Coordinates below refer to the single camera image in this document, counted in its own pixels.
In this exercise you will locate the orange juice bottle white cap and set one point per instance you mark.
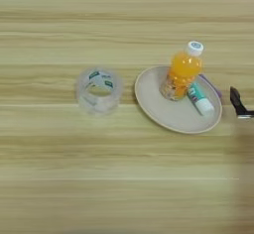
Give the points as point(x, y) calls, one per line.
point(183, 69)

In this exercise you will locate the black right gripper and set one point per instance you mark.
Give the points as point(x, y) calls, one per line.
point(246, 114)

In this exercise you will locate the teal and white glue stick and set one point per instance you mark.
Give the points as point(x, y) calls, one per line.
point(200, 99)

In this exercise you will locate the clear adhesive tape roll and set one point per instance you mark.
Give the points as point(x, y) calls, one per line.
point(99, 104)

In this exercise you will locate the round beige plate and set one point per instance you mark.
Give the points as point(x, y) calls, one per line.
point(172, 115)

